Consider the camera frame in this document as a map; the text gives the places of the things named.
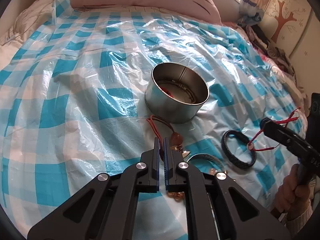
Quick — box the white quilt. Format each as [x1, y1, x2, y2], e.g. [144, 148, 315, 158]
[1, 0, 54, 59]

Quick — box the right hand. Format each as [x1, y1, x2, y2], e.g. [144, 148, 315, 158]
[273, 164, 310, 220]

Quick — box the silver bangle bracelet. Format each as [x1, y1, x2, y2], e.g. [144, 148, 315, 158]
[186, 153, 227, 169]

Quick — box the tree wall sticker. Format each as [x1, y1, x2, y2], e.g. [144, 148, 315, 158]
[265, 0, 311, 43]

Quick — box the right whale print curtain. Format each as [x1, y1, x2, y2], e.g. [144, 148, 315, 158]
[238, 0, 264, 27]

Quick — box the pile of dark clothes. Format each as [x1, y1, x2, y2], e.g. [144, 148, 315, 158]
[243, 25, 309, 102]

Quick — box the orange cord pendant necklace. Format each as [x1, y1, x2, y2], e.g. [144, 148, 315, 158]
[146, 114, 190, 158]

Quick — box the blue checkered plastic sheet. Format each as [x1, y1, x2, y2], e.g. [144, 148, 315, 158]
[1, 0, 297, 236]

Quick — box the round silver metal tin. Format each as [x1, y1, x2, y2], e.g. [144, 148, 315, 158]
[145, 62, 209, 124]

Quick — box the bangle inside tin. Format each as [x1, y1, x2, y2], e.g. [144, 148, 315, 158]
[157, 80, 197, 104]

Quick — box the pink bead bracelet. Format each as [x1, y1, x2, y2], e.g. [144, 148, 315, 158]
[167, 168, 237, 202]

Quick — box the red string bracelet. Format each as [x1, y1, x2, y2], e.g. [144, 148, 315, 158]
[247, 107, 301, 152]

